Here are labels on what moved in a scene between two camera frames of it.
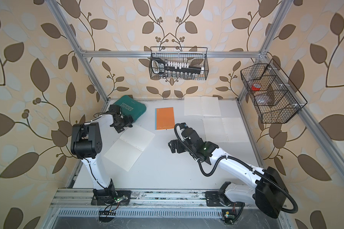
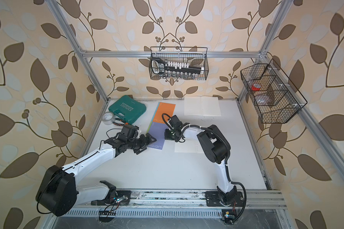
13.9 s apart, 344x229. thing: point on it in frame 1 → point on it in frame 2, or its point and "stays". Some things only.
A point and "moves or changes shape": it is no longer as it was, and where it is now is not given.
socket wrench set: x=175 y=69 stays
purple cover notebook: x=127 y=150 moves or changes shape
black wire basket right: x=275 y=96 stays
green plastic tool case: x=130 y=107 stays
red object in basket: x=256 y=87 stays
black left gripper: x=127 y=123 → x=144 y=144
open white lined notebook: x=201 y=106 stays
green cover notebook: x=225 y=130 moves or changes shape
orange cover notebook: x=164 y=118 moves or changes shape
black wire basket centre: x=185 y=63 stays
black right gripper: x=173 y=146 → x=167 y=136
